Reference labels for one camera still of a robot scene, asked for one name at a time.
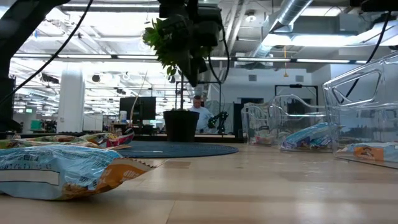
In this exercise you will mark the person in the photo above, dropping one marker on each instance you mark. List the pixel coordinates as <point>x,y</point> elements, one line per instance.
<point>203,116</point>

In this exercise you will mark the green plant in black pot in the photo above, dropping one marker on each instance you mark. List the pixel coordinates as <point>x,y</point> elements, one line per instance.
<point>181,126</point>

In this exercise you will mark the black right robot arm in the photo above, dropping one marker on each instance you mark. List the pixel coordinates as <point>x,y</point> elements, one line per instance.
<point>373,4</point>

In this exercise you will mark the multicoloured granola bar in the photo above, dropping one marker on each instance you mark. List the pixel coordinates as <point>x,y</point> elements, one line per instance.
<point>264,140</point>

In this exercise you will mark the green box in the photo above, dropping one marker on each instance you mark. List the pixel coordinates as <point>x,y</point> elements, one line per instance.
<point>35,125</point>

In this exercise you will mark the black panel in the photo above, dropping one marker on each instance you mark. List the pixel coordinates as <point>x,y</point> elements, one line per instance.
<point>7,105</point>

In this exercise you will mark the small background robot arm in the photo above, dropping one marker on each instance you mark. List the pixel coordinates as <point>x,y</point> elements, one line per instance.
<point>221,119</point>

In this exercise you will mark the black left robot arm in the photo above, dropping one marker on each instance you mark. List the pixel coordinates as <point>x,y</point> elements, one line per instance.
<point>21,21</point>

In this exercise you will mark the black metal table frame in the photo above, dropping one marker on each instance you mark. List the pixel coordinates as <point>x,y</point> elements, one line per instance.
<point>217,140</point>

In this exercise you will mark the large clear plastic bin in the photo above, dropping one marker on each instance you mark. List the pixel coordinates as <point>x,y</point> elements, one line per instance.
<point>357,124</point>

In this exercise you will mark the ceiling light strip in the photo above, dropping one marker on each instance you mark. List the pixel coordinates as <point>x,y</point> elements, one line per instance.
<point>264,59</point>

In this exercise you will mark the black monitor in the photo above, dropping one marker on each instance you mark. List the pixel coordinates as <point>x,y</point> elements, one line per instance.
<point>136,109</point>

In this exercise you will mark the black stand frame with lamp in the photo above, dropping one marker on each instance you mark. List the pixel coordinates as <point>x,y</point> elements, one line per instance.
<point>295,85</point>

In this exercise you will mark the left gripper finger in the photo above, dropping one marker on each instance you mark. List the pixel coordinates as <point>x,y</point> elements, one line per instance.
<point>192,71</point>

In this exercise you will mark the silver air duct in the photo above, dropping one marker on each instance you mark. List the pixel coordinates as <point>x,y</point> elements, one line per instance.
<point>292,12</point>

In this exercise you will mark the round dark blue mat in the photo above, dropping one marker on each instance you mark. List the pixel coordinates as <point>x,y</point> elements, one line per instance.
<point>186,149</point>

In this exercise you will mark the light blue granola bar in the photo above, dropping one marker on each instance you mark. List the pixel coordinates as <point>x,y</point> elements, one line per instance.
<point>62,171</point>
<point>314,130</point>
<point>308,144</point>

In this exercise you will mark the white column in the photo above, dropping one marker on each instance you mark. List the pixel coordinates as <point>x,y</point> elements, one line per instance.
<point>71,102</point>

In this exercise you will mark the white cabinet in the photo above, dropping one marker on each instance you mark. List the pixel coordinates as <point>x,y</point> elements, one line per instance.
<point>92,123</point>

